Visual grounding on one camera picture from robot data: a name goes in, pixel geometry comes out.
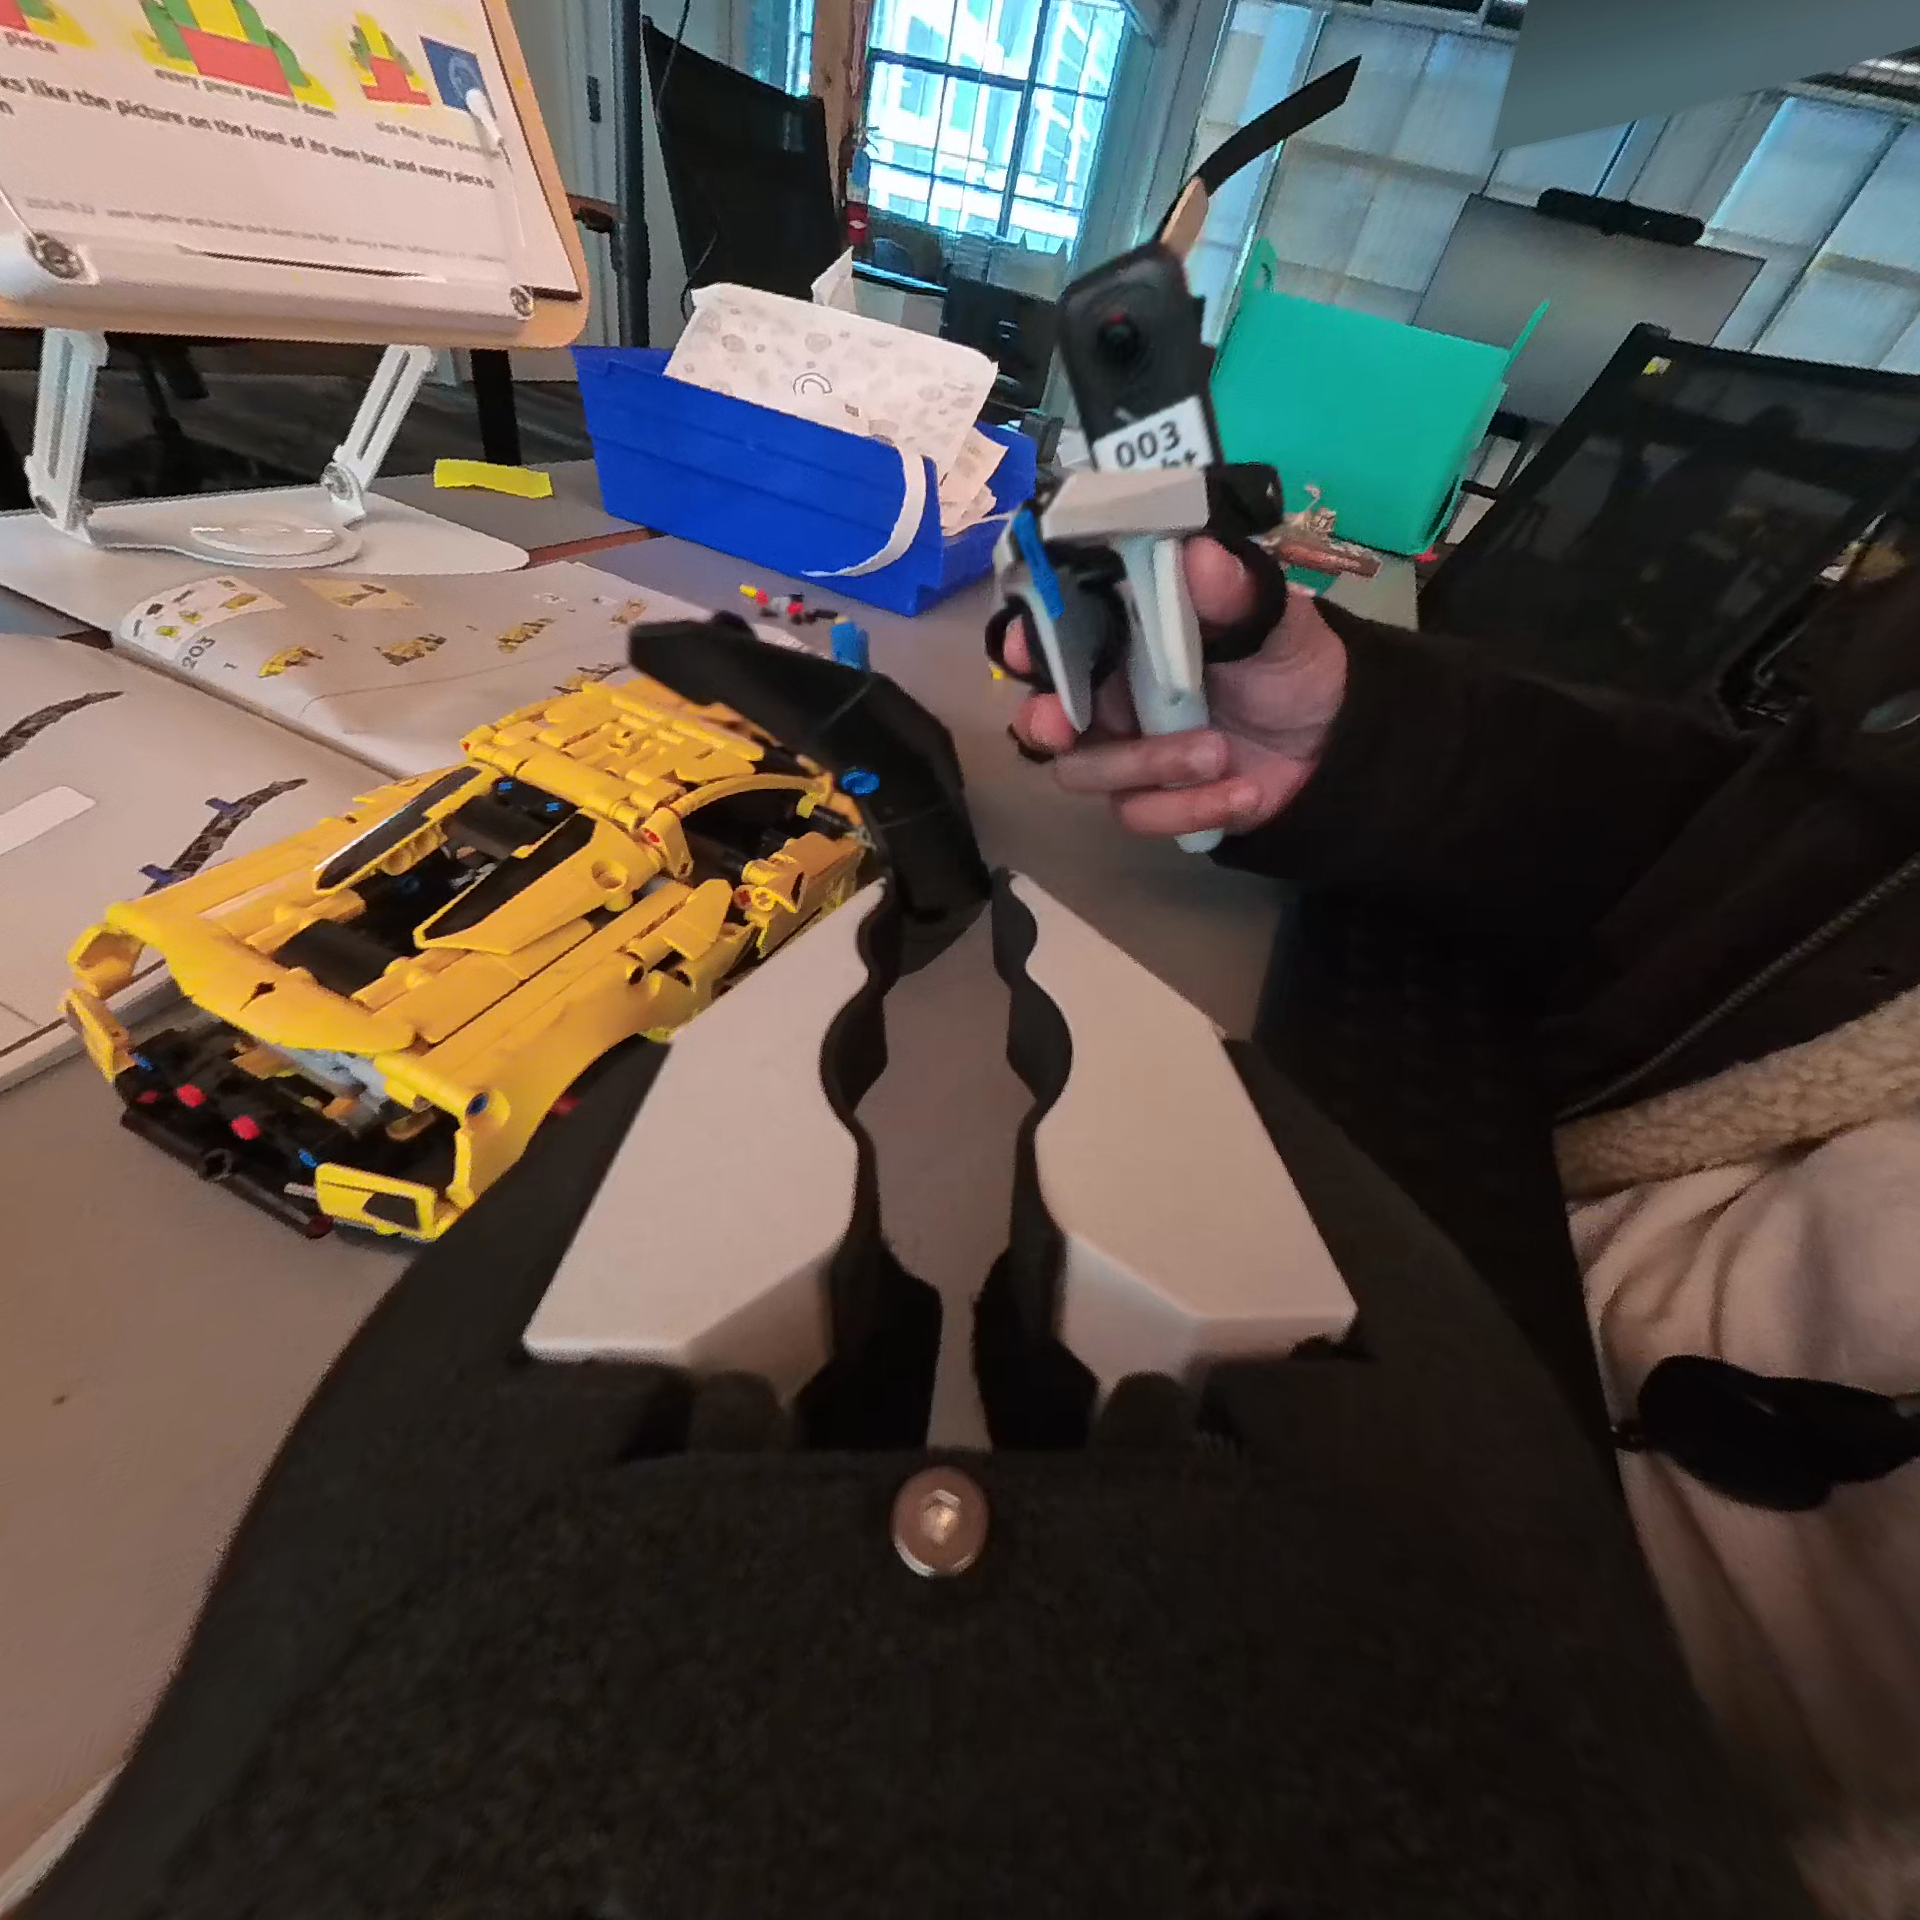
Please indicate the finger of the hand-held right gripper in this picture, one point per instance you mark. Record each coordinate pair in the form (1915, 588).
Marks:
(1125, 506)

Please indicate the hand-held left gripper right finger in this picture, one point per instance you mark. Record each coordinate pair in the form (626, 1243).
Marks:
(1185, 1184)

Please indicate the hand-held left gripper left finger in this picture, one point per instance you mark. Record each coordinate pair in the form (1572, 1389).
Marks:
(721, 1184)

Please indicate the black curved brick piece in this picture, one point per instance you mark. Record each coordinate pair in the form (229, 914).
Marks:
(901, 764)

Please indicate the yellow brick toy car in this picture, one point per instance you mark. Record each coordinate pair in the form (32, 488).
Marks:
(451, 930)

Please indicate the person's right forearm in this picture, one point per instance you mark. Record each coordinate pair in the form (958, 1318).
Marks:
(1500, 824)

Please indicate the wooden desk lamp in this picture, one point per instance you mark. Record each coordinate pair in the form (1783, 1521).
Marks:
(1260, 128)

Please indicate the grey desk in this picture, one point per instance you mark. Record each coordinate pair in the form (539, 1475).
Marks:
(151, 1350)

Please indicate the person's right hand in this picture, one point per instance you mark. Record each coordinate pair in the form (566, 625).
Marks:
(1260, 721)

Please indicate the teal plastic bin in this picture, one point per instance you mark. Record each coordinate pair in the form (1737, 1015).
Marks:
(1365, 421)

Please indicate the patterned white paper bag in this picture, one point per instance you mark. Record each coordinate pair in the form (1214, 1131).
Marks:
(841, 375)

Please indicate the red fire extinguisher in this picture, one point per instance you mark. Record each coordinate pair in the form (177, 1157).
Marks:
(856, 188)

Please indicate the cluster of tiny pin pieces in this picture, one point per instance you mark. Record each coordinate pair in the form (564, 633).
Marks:
(788, 602)

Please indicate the blue plastic bin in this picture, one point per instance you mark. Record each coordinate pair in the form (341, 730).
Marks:
(751, 480)

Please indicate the cream hoodie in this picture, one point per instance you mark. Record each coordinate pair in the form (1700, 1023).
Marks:
(1770, 1290)

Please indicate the open instruction booklet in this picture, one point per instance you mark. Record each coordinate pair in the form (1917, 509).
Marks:
(451, 645)

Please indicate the wooden instruction board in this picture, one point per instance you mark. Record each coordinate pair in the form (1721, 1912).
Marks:
(270, 164)

